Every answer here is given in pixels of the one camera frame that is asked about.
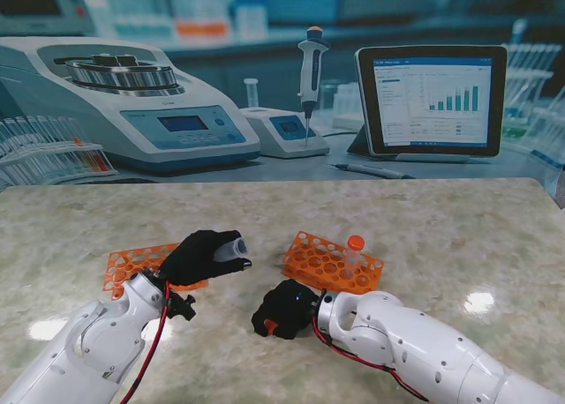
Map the red black right arm cable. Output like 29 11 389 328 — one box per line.
311 318 430 403

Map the clear plastic test tube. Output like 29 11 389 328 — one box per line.
345 247 365 273
214 236 250 263

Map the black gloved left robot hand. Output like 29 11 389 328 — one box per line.
158 229 254 287

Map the red black arm cable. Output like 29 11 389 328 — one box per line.
118 280 174 404
311 318 430 403

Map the red black left arm cable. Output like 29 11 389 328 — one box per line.
118 280 174 404

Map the orange test tube rack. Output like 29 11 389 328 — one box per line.
103 243 208 299
281 230 384 296

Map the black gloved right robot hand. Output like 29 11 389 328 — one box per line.
251 279 321 340

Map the printed laboratory backdrop banner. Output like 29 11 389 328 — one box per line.
0 0 565 209

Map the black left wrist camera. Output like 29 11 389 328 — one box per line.
167 292 198 322

